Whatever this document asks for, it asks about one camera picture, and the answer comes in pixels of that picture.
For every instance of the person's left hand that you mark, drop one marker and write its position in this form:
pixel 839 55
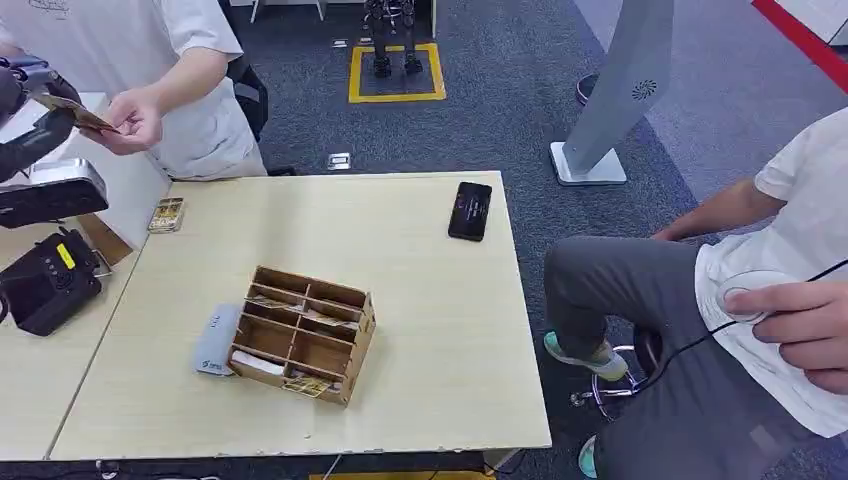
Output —
pixel 132 122
pixel 808 331

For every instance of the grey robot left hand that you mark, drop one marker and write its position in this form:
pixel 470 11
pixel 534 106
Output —
pixel 20 86

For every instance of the person's right hand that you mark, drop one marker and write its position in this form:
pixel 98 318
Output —
pixel 669 234

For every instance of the brown printed card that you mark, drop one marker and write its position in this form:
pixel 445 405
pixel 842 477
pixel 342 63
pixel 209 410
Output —
pixel 83 118

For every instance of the white handheld controller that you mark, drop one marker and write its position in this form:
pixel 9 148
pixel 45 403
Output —
pixel 742 281

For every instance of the person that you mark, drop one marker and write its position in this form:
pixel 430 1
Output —
pixel 192 132
pixel 662 291

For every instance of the white side desk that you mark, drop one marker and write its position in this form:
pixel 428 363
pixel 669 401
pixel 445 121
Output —
pixel 126 192

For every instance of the stack of printed cards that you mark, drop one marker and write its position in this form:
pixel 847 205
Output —
pixel 166 216

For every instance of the brown cardboard piece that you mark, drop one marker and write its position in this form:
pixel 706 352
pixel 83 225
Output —
pixel 106 242

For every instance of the black office chair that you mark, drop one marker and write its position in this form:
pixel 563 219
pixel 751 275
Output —
pixel 253 93

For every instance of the grey stand with white base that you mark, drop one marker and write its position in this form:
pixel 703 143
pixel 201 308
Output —
pixel 619 83

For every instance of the black round object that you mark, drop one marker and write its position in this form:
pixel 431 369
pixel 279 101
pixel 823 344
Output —
pixel 584 91

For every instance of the chrome stool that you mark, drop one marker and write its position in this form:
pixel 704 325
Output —
pixel 613 394

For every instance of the black device with yellow label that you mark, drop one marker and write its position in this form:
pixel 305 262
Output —
pixel 46 285

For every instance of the black smartphone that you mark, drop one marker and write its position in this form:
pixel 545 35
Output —
pixel 470 212

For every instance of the silver floor socket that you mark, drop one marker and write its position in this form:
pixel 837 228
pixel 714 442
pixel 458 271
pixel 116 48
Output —
pixel 338 161

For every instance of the white furniture legs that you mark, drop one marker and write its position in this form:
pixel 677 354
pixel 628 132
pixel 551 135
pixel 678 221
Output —
pixel 320 8

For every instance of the small floor socket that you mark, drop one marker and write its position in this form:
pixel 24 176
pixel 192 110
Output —
pixel 339 43

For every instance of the brown patterned card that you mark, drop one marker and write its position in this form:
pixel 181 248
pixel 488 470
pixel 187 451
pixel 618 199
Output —
pixel 334 320
pixel 272 303

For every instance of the grey flat device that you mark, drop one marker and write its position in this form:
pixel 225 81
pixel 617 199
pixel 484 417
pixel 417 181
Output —
pixel 215 341

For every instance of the black robot legs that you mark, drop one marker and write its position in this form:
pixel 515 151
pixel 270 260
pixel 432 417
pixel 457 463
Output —
pixel 384 36

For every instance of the white card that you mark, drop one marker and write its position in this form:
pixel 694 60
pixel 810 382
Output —
pixel 257 363

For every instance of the wooden card box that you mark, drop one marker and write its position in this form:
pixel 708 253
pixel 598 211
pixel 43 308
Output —
pixel 298 338

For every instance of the yellow printed card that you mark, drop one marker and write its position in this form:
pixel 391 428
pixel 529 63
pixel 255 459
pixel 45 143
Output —
pixel 307 386

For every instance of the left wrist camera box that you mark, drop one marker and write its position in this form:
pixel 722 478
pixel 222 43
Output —
pixel 53 195

